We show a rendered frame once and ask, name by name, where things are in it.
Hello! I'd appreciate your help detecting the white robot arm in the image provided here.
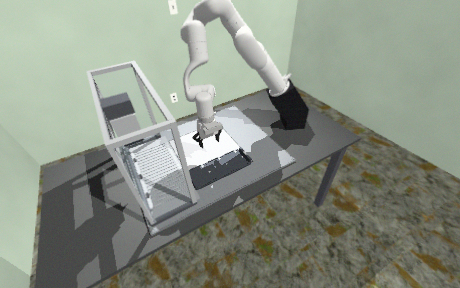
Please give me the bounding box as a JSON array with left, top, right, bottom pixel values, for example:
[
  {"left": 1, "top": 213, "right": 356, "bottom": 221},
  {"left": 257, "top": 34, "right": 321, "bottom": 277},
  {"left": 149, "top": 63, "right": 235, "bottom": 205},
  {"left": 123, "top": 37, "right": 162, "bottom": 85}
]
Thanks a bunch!
[{"left": 180, "top": 0, "right": 292, "bottom": 135}]

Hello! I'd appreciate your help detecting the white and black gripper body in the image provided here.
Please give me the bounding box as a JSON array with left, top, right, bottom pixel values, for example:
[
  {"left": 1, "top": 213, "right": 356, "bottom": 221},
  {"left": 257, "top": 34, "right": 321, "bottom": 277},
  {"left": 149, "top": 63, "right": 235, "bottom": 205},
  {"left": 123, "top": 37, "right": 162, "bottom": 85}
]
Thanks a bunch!
[{"left": 197, "top": 120, "right": 218, "bottom": 139}]

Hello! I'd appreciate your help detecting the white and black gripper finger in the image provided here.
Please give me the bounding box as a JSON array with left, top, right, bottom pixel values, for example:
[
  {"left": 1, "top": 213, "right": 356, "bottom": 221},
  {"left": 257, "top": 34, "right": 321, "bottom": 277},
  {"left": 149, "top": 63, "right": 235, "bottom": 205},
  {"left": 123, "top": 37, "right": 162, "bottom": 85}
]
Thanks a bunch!
[
  {"left": 193, "top": 132, "right": 204, "bottom": 149},
  {"left": 215, "top": 129, "right": 222, "bottom": 142}
]

